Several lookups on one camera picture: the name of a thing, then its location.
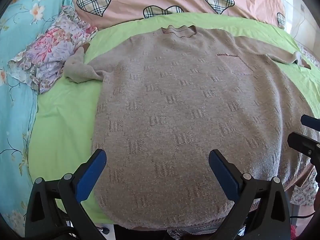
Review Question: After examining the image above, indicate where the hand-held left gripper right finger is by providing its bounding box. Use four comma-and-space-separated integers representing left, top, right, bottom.
209, 149, 292, 240

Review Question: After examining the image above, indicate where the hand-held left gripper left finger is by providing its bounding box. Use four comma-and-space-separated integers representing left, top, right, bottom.
25, 149, 107, 240

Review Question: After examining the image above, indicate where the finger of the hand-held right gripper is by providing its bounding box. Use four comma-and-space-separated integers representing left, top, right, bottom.
301, 114, 320, 128
287, 132, 320, 164

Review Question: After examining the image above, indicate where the beige knit sweater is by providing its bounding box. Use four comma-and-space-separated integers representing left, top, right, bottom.
64, 25, 320, 230

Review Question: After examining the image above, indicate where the floral bed skirt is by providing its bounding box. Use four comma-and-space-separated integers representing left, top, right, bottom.
287, 167, 318, 207

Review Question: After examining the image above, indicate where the green bed sheet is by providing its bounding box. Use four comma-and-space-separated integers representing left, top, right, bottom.
26, 12, 320, 227

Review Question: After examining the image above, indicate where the blue floral blanket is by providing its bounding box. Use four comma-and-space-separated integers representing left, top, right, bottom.
0, 0, 83, 238

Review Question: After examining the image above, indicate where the purple floral ruffled cloth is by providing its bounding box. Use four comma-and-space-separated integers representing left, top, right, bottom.
7, 5, 98, 94

